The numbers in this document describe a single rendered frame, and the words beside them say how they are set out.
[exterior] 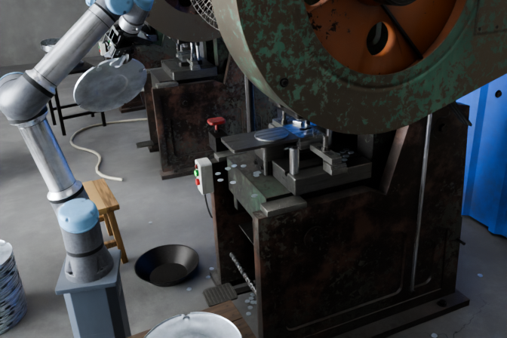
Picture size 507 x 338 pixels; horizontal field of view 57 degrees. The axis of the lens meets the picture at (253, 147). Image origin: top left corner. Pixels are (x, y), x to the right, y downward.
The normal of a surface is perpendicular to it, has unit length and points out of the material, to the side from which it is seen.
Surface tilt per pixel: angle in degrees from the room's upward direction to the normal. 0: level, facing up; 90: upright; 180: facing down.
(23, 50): 90
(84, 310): 90
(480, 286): 0
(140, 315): 0
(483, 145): 90
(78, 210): 8
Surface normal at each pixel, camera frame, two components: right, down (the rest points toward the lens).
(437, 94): 0.38, 0.33
